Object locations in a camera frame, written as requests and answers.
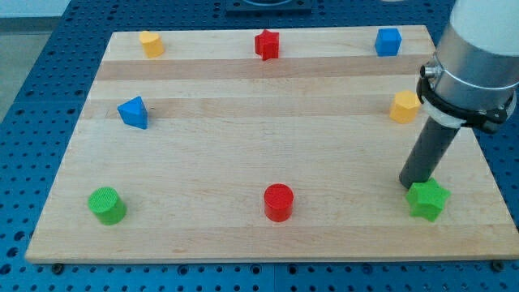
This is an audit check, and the green cylinder block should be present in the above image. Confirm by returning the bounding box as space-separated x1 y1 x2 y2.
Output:
88 187 127 225

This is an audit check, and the yellow hexagon block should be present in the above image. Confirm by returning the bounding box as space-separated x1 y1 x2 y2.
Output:
389 90 421 123

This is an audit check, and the green star block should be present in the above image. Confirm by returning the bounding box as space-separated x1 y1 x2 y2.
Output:
405 178 451 222

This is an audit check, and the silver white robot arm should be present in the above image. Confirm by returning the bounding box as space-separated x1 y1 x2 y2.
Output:
417 0 518 133

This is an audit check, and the red star block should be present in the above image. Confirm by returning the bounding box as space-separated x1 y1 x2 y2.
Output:
255 29 280 61

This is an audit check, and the blue triangle block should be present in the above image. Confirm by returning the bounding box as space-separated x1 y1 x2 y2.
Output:
117 96 148 130

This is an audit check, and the yellow heart block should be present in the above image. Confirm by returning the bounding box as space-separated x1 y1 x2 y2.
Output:
139 31 165 58

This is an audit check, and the wooden board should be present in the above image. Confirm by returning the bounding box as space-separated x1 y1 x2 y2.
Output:
25 25 518 264

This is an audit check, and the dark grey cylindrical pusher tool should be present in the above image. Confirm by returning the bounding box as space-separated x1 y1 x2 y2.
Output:
399 118 459 189

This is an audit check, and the blue cube block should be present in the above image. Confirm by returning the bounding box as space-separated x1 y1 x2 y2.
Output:
375 28 401 57

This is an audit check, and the red cylinder block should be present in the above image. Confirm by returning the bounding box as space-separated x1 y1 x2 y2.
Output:
264 183 294 222

